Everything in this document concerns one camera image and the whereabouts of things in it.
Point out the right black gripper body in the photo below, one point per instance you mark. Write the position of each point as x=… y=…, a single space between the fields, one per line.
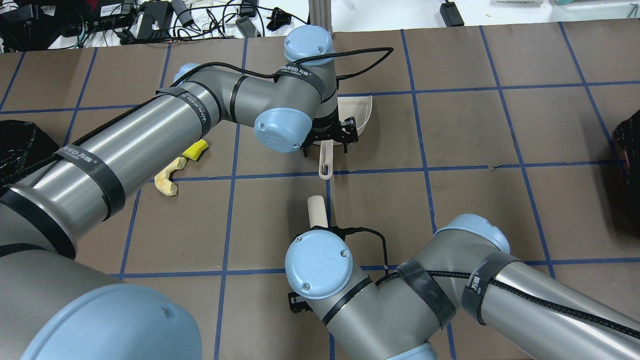
x=298 y=303

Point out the aluminium frame post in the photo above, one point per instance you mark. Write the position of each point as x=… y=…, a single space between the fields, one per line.
x=320 y=14

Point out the white hand brush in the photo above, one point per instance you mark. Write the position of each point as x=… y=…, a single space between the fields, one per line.
x=317 y=213

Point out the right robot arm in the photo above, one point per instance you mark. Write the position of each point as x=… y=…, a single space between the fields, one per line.
x=466 y=267

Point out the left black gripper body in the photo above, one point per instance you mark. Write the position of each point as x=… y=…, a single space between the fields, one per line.
x=326 y=132

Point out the beige plastic dustpan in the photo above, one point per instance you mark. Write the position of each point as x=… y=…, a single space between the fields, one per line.
x=353 y=115

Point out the yellow sponge piece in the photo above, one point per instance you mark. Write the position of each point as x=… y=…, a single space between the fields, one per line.
x=196 y=150

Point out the black bag lined bin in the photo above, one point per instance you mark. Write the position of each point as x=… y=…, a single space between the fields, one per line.
x=23 y=147

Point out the curved pale peel piece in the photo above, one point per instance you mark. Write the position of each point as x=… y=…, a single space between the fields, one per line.
x=163 y=181

